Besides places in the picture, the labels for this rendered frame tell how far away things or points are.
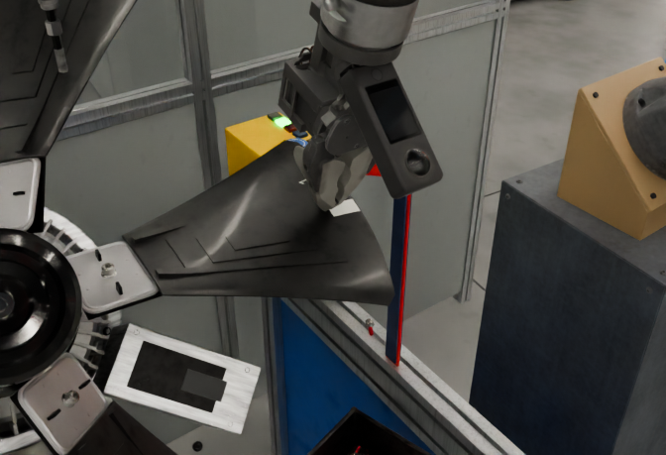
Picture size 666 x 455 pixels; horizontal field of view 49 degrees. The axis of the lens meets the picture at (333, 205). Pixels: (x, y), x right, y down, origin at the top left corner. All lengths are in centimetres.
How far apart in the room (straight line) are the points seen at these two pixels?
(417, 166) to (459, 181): 152
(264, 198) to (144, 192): 80
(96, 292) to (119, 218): 88
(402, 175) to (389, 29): 12
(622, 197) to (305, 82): 55
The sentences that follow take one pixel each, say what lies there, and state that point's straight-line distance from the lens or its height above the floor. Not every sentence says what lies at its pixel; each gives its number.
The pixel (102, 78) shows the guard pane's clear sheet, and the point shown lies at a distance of 141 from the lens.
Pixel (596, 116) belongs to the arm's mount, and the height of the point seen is 115.
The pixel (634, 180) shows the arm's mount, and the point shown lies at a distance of 105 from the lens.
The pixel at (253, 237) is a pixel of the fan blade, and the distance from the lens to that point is 70.
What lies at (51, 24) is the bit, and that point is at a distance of 57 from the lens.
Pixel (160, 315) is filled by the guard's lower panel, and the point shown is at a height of 47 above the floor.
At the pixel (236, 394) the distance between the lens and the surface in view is 80.
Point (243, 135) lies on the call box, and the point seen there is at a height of 107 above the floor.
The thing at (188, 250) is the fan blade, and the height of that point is 118.
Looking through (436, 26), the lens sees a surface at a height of 98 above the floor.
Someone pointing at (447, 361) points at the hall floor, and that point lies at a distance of 225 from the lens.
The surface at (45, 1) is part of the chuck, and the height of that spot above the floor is 142.
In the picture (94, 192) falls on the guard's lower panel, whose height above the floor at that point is 83.
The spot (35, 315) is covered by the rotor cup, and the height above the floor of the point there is 121.
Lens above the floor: 159
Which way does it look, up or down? 33 degrees down
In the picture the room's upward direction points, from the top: straight up
